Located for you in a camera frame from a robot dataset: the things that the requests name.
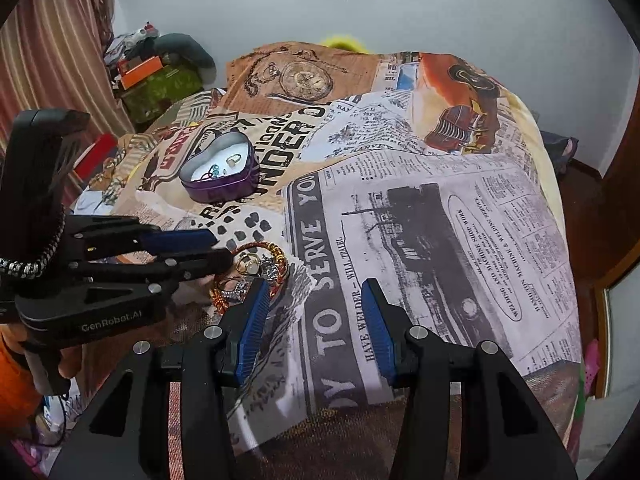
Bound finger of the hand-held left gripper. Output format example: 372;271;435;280
75;247;234;312
64;214;219;264

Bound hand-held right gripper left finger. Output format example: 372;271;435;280
50;278;274;480

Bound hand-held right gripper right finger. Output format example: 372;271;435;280
360;278;581;480

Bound rings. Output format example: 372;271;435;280
209;277;253;313

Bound silver ornate ring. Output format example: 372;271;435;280
259;256;282;283

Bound purple heart-shaped tin box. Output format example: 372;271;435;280
178;132;260;204

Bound red gold thread bangle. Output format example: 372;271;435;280
231;241;292;288

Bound person's left forearm orange sleeve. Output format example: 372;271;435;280
0;332;45;417

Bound person's left hand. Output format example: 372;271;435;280
56;344;87;385

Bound red box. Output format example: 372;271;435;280
74;132;119;182

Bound printed newspaper pattern blanket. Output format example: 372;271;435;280
65;44;587;480

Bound striped brown curtain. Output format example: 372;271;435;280
0;0;138;196

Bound green fabric bag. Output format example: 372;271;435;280
121;64;204;123

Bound orange box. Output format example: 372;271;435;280
119;55;164;87

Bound white cluttered packets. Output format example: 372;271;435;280
104;22;161;61

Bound grey cloth bundle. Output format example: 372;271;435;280
152;33;217;78

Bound pink plastic item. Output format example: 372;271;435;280
581;339;602;398

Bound framed mirror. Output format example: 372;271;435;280
594;285;640;398

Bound dark cloth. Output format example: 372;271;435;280
539;130;579;173

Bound yellow fluffy cushion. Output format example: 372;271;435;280
320;34;372;54

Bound black white braided cord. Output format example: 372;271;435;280
0;217;68;277

